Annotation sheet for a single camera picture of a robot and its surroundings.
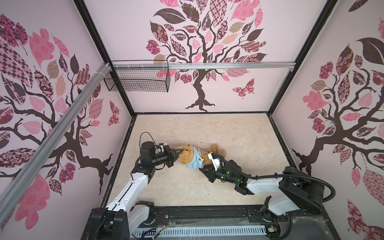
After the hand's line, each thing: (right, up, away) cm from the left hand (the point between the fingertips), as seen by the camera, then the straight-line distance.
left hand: (185, 152), depth 76 cm
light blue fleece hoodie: (+7, -5, 0) cm, 8 cm away
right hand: (+8, -8, +3) cm, 12 cm away
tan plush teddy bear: (0, -1, -2) cm, 2 cm away
